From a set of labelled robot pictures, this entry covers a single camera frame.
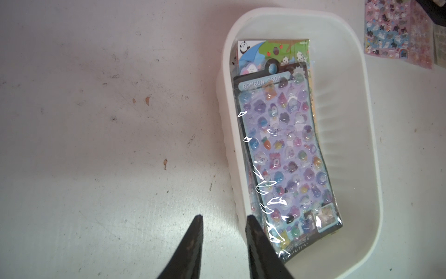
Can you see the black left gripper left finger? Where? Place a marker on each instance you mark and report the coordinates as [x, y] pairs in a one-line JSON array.
[[186, 260]]

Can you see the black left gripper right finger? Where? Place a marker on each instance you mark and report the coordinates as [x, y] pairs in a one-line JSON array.
[[263, 261]]

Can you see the white plastic storage box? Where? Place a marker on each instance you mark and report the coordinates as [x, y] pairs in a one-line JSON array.
[[345, 131]]

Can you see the pink cat sticker sheet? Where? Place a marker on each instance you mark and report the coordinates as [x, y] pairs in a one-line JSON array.
[[387, 28]]

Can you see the green beige sticker sheet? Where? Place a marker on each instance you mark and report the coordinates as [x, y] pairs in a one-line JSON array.
[[440, 44]]

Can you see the purple pink sticker sheet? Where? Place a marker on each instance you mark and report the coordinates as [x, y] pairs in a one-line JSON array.
[[421, 45]]

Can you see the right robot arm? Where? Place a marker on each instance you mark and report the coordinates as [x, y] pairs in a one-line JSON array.
[[433, 9]]

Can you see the dark bonbon drop sticker sheet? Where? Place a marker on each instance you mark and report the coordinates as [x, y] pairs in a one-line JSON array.
[[290, 188]]

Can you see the green panda sticker sheet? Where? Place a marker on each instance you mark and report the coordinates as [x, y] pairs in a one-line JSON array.
[[250, 56]]

